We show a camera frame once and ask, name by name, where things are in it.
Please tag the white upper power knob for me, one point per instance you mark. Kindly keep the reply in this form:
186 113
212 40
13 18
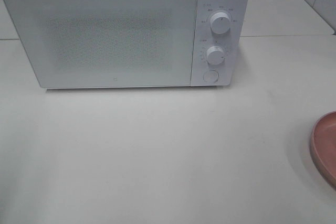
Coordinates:
220 22

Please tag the round door release button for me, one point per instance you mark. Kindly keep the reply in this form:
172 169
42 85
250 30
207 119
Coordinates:
211 76

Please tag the pink plate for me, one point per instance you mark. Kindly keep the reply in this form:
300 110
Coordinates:
322 147

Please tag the white microwave door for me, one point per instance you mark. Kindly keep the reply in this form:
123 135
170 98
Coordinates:
106 43

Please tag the white timer knob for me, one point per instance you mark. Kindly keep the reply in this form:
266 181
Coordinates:
215 55

